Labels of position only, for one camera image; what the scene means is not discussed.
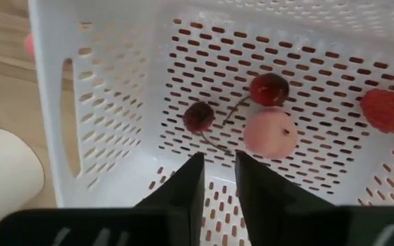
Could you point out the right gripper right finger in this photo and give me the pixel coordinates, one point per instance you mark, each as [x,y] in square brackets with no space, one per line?
[272,212]

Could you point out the white perforated plastic basket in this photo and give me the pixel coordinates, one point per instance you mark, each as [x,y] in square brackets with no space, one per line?
[46,119]

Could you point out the pink toy peach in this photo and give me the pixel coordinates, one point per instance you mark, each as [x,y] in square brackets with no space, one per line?
[29,44]
[270,134]

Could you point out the green plant in white pot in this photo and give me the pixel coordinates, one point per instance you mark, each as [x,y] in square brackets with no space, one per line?
[5,177]

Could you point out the dark red toy cherry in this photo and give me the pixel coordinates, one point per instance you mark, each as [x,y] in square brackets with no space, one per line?
[197,117]

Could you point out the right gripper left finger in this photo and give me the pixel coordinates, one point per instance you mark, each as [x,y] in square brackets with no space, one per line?
[186,191]

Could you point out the red toy raspberry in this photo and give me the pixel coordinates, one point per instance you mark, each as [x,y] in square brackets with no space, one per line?
[388,110]

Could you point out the bright red toy cherry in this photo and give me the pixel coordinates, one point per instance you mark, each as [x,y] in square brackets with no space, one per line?
[269,89]

